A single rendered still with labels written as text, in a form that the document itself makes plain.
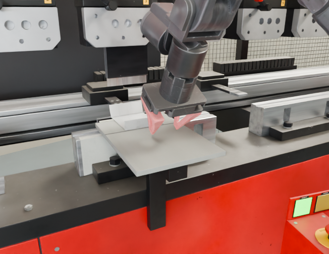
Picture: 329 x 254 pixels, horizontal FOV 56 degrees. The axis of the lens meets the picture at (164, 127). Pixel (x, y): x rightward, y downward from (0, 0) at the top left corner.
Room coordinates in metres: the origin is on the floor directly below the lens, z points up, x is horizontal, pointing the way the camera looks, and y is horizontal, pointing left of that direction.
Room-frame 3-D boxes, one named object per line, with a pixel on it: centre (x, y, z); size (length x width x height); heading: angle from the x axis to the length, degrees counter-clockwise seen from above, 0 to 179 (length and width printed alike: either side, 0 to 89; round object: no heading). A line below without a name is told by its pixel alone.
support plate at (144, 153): (0.60, 0.02, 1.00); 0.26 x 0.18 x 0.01; 26
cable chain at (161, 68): (1.19, 0.08, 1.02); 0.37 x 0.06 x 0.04; 116
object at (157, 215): (0.57, 0.01, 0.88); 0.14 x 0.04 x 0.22; 26
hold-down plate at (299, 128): (0.95, -0.48, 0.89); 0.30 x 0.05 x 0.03; 116
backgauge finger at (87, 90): (0.88, 0.16, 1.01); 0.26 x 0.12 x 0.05; 26
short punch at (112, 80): (0.74, 0.09, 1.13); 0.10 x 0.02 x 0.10; 116
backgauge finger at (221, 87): (1.05, -0.19, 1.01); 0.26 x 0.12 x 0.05; 26
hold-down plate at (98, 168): (0.70, 0.03, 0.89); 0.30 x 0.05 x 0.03; 116
